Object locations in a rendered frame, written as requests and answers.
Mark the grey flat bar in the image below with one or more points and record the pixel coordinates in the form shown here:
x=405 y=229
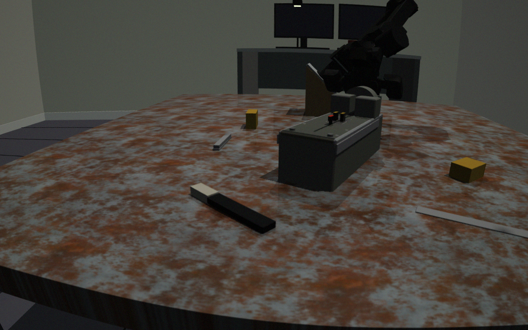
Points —
x=473 y=222

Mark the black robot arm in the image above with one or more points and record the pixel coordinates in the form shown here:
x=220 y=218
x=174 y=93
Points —
x=385 y=37

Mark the black flat bar with beige end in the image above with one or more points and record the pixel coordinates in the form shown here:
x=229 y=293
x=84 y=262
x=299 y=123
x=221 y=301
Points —
x=232 y=208

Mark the dark grey rectangular bar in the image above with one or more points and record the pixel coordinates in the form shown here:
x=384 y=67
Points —
x=221 y=142

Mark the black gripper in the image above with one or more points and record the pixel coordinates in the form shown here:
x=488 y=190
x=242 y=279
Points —
x=335 y=82

